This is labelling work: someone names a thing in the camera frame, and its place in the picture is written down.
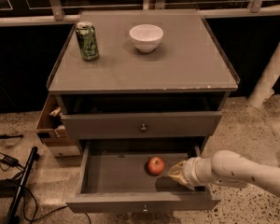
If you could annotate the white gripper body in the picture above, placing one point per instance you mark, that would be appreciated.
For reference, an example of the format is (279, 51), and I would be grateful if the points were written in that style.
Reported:
(189, 171)

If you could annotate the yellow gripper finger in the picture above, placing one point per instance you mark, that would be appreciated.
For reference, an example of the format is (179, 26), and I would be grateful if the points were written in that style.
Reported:
(179, 166)
(177, 176)

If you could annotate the red apple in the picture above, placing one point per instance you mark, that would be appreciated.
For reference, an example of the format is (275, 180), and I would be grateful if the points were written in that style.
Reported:
(155, 165)

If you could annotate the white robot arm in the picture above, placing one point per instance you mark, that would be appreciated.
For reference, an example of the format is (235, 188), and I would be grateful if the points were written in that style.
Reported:
(226, 168)

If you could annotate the open grey middle drawer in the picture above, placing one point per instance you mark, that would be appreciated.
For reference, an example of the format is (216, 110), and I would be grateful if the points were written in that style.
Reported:
(114, 178)

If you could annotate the grey drawer cabinet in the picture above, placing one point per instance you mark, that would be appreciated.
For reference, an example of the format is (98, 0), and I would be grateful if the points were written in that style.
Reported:
(187, 72)

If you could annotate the grey top drawer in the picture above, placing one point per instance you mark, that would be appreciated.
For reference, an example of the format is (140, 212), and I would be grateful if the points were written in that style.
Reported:
(141, 125)

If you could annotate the white ceramic bowl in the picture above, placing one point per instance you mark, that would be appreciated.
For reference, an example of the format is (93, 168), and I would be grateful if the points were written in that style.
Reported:
(146, 37)

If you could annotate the cardboard box with items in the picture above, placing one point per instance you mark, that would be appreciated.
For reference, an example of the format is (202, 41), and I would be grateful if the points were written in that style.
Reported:
(52, 132)

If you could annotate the green soda can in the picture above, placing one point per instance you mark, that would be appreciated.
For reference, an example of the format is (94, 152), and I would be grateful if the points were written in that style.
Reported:
(86, 38)

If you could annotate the black pole on floor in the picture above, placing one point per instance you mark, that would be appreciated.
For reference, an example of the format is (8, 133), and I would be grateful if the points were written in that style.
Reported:
(20, 186)

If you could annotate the small black tool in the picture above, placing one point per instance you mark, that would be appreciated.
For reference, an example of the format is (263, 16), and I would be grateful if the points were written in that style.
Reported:
(5, 136)

